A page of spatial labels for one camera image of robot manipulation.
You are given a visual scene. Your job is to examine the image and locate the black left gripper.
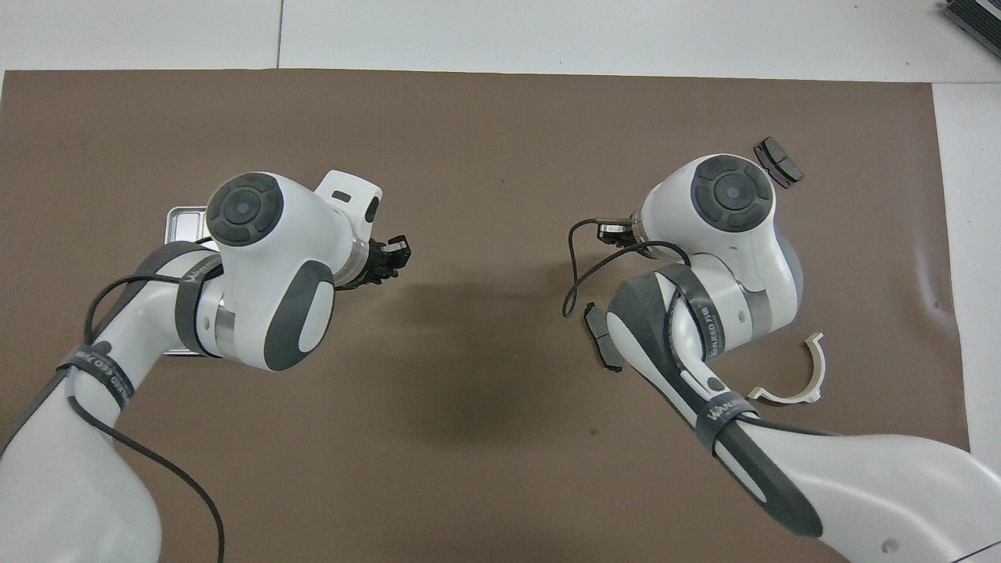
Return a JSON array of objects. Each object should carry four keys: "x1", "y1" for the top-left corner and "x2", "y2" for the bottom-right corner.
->
[{"x1": 336, "y1": 235, "x2": 411, "y2": 292}]

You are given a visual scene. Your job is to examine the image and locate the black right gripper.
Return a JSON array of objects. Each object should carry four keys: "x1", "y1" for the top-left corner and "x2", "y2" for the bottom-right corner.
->
[{"x1": 597, "y1": 221, "x2": 644, "y2": 249}]

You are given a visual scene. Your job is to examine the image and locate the silver ribbed metal tray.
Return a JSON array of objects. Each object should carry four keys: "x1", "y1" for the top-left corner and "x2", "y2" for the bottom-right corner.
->
[{"x1": 160, "y1": 206, "x2": 216, "y2": 358}]

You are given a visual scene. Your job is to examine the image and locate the long grey brake pad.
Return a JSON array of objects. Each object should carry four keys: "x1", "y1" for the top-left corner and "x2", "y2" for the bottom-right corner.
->
[{"x1": 583, "y1": 301, "x2": 625, "y2": 374}]

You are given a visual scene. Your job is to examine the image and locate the brown paper table mat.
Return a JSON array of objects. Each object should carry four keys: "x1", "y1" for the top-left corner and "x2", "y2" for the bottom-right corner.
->
[{"x1": 0, "y1": 69, "x2": 985, "y2": 563}]

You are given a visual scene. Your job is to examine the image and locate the short grey brake pad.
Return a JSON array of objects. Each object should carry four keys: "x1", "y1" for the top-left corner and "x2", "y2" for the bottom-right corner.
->
[{"x1": 753, "y1": 137, "x2": 804, "y2": 190}]

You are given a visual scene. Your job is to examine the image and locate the black ribbed device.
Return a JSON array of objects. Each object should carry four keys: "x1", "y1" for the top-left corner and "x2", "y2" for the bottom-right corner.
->
[{"x1": 941, "y1": 0, "x2": 1001, "y2": 40}]

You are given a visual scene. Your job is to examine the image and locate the white curved plastic bracket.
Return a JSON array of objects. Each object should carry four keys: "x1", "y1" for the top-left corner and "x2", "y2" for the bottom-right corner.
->
[{"x1": 747, "y1": 332, "x2": 827, "y2": 405}]

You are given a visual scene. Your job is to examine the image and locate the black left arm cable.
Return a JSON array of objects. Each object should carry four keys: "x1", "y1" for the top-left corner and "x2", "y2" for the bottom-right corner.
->
[{"x1": 66, "y1": 258, "x2": 228, "y2": 563}]

